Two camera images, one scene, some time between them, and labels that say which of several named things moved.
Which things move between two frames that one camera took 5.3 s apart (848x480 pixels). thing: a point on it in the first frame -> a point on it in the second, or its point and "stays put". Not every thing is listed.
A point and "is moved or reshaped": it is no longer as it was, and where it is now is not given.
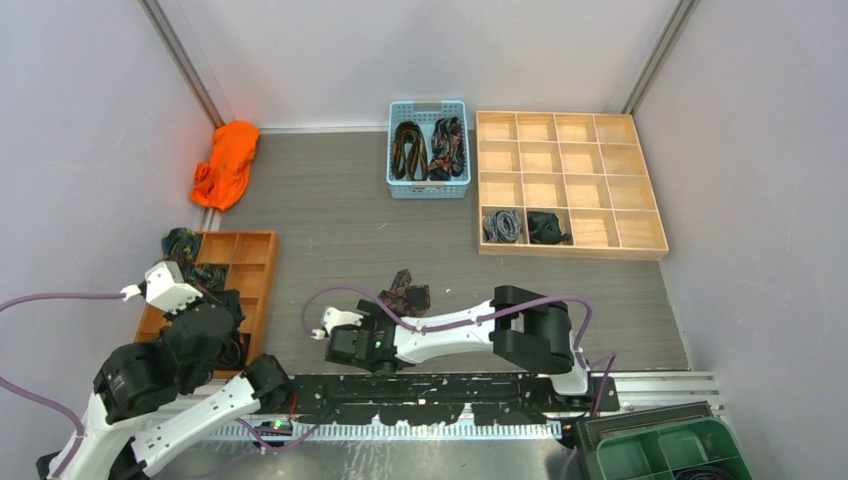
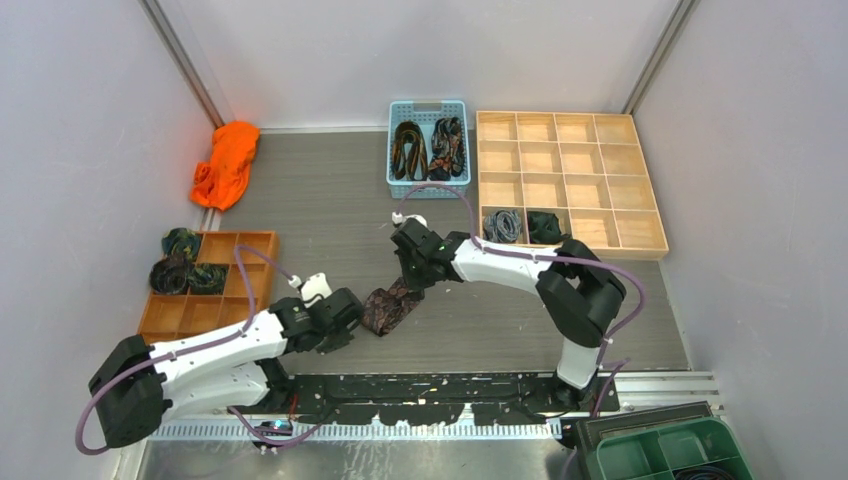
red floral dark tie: [448, 149] stays put
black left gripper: [185, 298] -> [340, 340]
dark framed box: [595, 432] stays put
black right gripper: [364, 321] -> [414, 284]
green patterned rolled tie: [209, 275] stays put
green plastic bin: [701, 450] stays put
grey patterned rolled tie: [502, 226] stays put
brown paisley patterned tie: [396, 297] is moved or reshaped
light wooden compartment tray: [566, 185] stays put
